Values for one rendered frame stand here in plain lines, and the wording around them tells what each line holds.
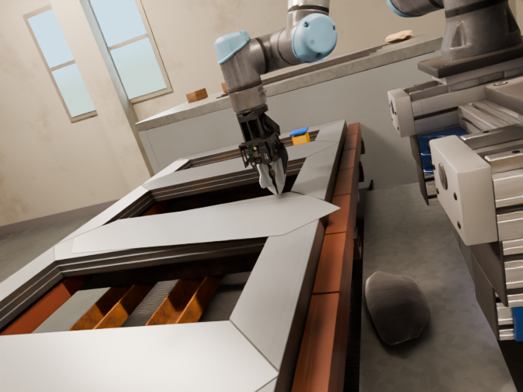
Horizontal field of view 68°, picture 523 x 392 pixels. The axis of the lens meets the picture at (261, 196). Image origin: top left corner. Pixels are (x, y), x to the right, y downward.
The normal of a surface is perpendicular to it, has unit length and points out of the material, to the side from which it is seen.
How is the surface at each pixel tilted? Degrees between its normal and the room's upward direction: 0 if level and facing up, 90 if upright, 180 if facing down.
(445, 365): 0
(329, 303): 0
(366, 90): 90
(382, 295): 1
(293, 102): 90
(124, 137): 90
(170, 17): 90
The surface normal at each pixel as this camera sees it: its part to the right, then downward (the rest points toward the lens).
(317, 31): 0.33, 0.22
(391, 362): -0.28, -0.90
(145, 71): -0.18, 0.38
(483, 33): -0.37, 0.11
